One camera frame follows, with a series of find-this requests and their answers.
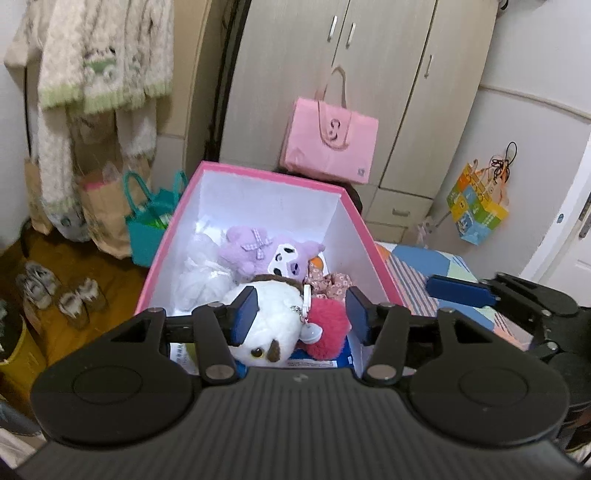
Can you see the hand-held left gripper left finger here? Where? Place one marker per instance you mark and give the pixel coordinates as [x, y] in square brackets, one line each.
[244, 318]

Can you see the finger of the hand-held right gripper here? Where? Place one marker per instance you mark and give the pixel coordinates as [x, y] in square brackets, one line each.
[457, 287]

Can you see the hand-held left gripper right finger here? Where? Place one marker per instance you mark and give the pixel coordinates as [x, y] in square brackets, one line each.
[355, 318]

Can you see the pink fluffy pom-pom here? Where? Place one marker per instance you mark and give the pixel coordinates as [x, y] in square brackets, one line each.
[330, 323]

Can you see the white plush toy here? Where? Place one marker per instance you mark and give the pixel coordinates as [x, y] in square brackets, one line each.
[277, 318]

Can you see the pink floral scrunchie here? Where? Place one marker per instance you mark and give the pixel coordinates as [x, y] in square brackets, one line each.
[332, 284]

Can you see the blue packet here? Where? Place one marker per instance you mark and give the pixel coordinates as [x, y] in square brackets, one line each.
[323, 362]

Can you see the purple plush toy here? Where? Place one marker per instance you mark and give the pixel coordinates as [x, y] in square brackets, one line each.
[249, 251]

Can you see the orange makeup sponge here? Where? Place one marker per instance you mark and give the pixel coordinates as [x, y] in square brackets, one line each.
[315, 264]

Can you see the pink storage box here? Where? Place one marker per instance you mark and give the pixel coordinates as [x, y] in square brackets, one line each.
[286, 203]

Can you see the patchwork bed sheet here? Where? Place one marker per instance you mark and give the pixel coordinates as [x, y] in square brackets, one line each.
[415, 263]

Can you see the colourful paper gift bag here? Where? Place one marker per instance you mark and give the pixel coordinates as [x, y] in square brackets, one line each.
[475, 207]

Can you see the white door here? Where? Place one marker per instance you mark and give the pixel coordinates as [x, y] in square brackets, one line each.
[568, 249]

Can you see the teal plastic bag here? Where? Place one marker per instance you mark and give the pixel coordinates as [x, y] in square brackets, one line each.
[147, 235]

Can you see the brown fluffy slipper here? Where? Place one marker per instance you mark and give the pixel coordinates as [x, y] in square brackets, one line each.
[81, 304]

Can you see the brown paper bag pink trim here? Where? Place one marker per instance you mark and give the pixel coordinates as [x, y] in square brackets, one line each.
[108, 217]

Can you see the pink tote bag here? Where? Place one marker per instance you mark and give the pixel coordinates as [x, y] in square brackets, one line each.
[323, 138]

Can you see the grey wooden wardrobe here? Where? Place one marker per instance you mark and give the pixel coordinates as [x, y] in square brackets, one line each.
[392, 92]

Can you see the grey fluffy slipper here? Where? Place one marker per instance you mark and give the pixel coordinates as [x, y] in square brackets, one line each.
[39, 286]

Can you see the yellow bin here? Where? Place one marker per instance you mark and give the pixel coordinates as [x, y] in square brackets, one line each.
[23, 360]

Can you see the black metal clothes rack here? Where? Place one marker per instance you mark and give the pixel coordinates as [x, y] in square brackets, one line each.
[221, 92]

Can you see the white fleece pants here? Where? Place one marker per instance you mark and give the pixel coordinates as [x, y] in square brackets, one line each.
[51, 152]

